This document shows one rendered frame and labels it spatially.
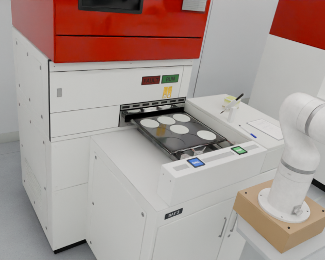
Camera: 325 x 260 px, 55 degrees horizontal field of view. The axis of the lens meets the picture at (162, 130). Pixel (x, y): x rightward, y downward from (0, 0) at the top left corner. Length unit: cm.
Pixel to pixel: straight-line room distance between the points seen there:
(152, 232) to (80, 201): 70
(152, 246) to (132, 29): 95
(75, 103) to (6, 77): 153
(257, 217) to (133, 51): 91
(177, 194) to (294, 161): 44
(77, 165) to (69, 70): 52
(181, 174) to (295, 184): 40
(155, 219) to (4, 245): 123
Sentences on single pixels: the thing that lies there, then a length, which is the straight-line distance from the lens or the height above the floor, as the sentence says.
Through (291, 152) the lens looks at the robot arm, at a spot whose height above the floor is 115.
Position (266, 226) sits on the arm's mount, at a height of 87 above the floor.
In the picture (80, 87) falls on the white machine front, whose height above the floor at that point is 109.
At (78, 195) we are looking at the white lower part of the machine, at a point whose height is 44.
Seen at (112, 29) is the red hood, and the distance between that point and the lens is 146.
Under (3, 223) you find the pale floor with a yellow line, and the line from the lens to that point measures 240.
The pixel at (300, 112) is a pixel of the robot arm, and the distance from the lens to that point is 109.
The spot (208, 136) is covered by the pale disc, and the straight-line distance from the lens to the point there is 165.
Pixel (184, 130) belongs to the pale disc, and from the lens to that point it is 166.
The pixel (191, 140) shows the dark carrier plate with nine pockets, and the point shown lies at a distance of 157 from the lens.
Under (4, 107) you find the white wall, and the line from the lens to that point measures 311.
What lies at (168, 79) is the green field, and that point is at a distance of 177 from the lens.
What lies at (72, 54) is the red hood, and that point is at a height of 126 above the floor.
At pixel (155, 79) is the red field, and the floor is 110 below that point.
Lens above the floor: 163
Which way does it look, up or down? 27 degrees down
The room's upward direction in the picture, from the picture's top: 9 degrees clockwise
